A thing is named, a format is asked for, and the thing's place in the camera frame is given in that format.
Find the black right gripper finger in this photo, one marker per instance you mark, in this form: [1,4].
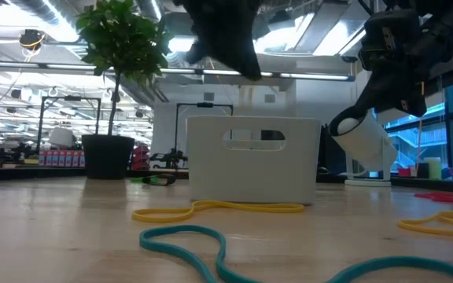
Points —
[370,96]
[389,100]

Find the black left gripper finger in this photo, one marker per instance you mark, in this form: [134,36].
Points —
[232,59]
[246,53]

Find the red rubber band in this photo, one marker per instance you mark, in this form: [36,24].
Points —
[446,199]

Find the yellow rubber band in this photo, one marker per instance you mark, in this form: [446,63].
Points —
[289,208]
[401,225]

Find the black rubber band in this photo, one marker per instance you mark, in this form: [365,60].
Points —
[171,179]

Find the green rubber band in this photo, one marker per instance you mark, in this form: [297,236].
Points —
[138,180]

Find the teal rubber band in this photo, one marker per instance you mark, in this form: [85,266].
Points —
[179,228]

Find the black background robot arm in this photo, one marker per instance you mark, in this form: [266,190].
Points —
[171,159]

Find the long ceiling light bar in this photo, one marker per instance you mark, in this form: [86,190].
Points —
[309,76]

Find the small red box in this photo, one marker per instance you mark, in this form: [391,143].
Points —
[404,172]

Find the black cup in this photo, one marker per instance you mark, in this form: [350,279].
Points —
[422,171]

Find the pale green cylinder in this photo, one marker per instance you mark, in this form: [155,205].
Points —
[433,169]

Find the small black rounded object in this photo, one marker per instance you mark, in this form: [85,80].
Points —
[322,178]

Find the green leafy plant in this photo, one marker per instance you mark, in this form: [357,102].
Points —
[124,35]

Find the red stacked crates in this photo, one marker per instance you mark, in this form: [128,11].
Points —
[142,161]

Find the black plant pot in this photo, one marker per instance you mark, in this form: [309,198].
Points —
[108,157]

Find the white boxy object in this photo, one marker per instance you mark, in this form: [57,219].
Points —
[60,137]

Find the black ceiling dome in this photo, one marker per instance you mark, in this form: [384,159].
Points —
[32,39]

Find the row of pink boxes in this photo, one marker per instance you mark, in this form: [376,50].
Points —
[61,158]

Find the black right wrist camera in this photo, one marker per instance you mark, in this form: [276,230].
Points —
[413,108]

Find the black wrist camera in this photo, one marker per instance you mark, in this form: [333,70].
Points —
[413,108]
[197,53]

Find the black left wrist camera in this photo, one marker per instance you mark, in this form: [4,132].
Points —
[197,53]

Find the black metal stand frame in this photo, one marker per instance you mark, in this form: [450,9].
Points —
[73,98]
[205,105]

